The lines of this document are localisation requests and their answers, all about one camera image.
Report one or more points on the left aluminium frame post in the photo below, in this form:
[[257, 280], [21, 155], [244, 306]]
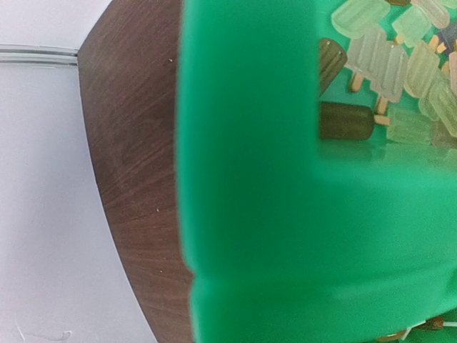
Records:
[[38, 55]]

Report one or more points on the green candy bin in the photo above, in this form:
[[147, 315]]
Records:
[[291, 238]]

